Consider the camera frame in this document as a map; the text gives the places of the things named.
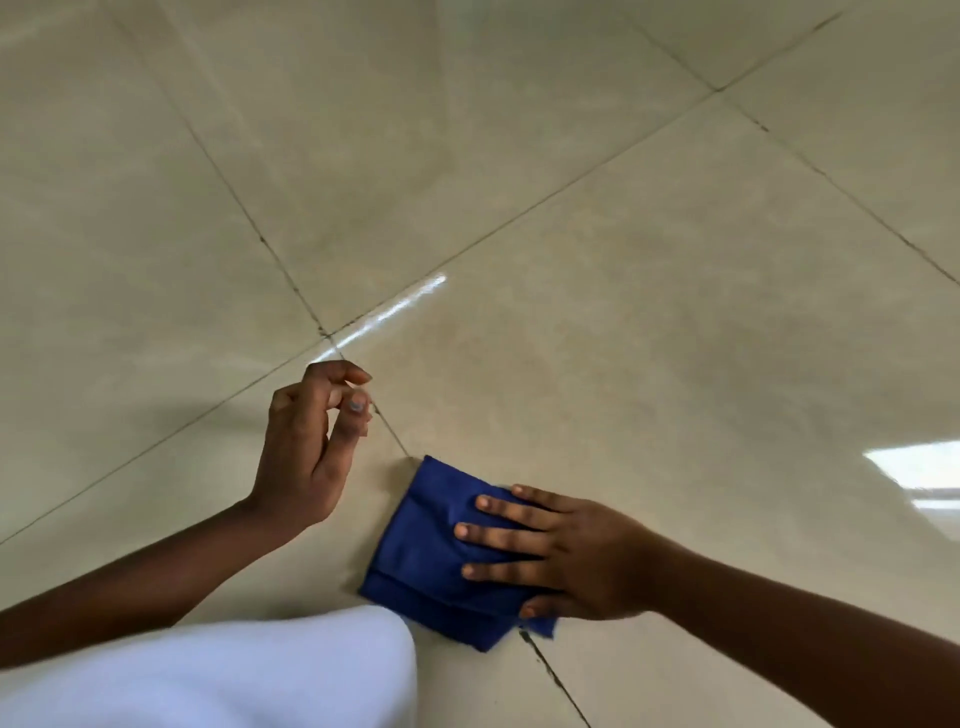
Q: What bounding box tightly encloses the blue cloth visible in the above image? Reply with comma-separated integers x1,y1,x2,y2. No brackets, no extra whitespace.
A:
358,454,560,654

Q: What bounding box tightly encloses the person's right hand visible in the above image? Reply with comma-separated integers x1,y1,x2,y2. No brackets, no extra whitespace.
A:
453,484,667,623

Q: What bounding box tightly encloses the person's left hand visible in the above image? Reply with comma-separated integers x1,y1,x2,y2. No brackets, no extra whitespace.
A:
249,360,374,528

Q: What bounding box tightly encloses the white clothing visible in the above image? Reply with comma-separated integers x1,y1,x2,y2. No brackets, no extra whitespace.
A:
0,605,419,728

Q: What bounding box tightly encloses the person's right forearm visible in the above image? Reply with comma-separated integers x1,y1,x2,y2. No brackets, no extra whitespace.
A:
646,525,960,728

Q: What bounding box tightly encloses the person's left forearm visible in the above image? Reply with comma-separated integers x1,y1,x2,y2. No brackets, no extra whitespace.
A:
0,497,301,672

